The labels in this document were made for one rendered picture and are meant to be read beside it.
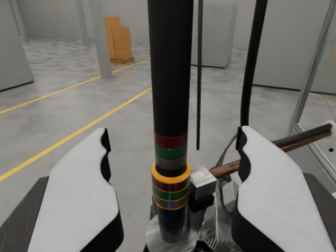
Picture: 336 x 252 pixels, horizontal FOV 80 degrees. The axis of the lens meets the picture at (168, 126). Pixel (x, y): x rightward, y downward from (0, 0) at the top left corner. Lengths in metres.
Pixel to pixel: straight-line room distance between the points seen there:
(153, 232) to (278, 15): 5.46
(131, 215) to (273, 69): 4.75
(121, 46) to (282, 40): 5.37
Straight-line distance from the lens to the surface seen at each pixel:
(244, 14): 12.35
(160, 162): 0.20
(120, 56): 8.38
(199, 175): 0.26
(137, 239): 2.02
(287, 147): 0.35
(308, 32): 5.65
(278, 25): 5.61
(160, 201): 0.24
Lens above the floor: 1.70
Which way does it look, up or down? 29 degrees down
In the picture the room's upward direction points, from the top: 1 degrees counter-clockwise
